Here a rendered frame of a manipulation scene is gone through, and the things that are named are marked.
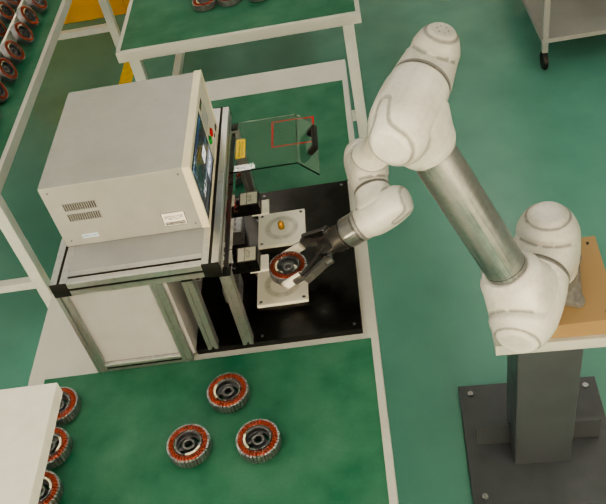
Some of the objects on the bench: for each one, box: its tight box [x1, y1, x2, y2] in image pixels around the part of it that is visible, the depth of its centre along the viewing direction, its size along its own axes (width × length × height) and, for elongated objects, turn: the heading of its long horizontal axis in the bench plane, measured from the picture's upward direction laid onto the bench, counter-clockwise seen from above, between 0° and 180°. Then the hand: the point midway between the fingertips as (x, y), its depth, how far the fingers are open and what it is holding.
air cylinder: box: [226, 217, 245, 245], centre depth 255 cm, size 5×8×6 cm
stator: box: [207, 372, 250, 414], centre depth 214 cm, size 11×11×4 cm
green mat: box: [40, 338, 389, 504], centre depth 204 cm, size 94×61×1 cm, turn 101°
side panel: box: [56, 283, 195, 373], centre depth 218 cm, size 28×3×32 cm, turn 101°
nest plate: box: [257, 264, 309, 308], centre depth 238 cm, size 15×15×1 cm
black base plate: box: [196, 180, 363, 354], centre depth 248 cm, size 47×64×2 cm
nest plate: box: [258, 209, 306, 250], centre depth 255 cm, size 15×15×1 cm
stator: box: [236, 419, 282, 464], centre depth 202 cm, size 11×11×4 cm
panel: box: [163, 278, 202, 353], centre depth 239 cm, size 1×66×30 cm, turn 11°
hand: (289, 267), depth 233 cm, fingers closed on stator, 11 cm apart
